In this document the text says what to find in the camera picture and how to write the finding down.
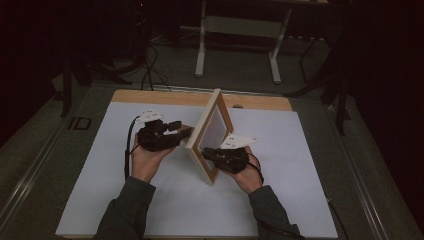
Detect white paper sheet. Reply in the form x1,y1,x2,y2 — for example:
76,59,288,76
54,101,339,239

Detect wooden picture frame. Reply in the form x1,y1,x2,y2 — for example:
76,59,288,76
176,88,235,187

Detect metal floor rail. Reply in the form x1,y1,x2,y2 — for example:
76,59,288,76
323,104,390,240
0,124,66,231

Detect person's right hand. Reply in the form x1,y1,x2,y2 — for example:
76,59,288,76
233,146,265,195

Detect white metal desk frame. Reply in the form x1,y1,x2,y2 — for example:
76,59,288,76
194,0,294,85

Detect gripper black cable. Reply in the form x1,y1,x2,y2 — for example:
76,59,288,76
247,151,266,186
123,114,142,181

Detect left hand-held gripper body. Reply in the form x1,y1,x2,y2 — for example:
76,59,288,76
134,108,184,153

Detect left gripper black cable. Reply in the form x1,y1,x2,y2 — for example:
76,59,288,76
123,114,142,181

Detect person's left hand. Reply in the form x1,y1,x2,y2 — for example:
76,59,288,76
131,133,175,184

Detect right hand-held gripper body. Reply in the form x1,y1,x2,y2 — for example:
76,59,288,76
218,133,258,174

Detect dark floor socket plate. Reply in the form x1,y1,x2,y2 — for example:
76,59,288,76
67,116,93,131

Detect black metal stand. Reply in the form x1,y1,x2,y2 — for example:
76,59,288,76
284,33,353,136
59,49,134,118

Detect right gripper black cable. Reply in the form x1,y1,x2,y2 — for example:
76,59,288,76
247,151,266,186

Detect black floor cables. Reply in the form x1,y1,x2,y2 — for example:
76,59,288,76
140,42,173,93

